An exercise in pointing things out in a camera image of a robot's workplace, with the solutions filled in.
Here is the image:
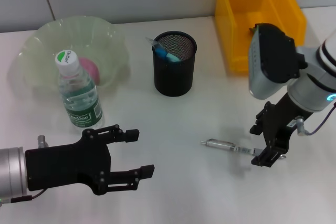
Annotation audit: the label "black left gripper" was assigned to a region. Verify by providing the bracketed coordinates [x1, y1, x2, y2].
[25, 123, 155, 196]

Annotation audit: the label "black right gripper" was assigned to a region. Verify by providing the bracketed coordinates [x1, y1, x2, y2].
[248, 93, 313, 169]

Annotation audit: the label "grey ballpoint pen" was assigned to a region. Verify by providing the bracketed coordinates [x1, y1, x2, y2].
[200, 138, 261, 157]

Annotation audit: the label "clear plastic water bottle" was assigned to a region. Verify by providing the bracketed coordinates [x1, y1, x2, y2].
[54, 50, 106, 135]

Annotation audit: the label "pink peach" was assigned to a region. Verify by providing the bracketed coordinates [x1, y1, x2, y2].
[78, 57, 101, 86]

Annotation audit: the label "blue capped scissors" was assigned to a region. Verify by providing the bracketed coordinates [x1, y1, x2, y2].
[154, 46, 182, 64]

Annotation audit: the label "transparent plastic ruler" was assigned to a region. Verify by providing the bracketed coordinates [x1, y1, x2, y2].
[145, 36, 169, 57]

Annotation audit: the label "black mesh pen holder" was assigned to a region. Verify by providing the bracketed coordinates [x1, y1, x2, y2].
[152, 31, 197, 98]

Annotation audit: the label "pale green glass fruit plate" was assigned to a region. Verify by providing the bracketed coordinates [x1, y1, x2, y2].
[17, 16, 131, 93]

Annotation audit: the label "yellow plastic bin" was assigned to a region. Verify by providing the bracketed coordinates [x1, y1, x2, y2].
[215, 0, 307, 74]

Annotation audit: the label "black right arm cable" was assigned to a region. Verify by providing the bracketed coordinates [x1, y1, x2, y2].
[295, 103, 336, 137]

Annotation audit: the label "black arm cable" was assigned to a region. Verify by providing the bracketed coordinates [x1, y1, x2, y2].
[295, 103, 336, 137]
[0, 134, 48, 204]

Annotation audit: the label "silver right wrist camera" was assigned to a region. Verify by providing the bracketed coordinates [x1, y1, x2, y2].
[247, 23, 308, 101]

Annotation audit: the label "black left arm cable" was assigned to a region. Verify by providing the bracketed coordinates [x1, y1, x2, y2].
[0, 134, 48, 204]

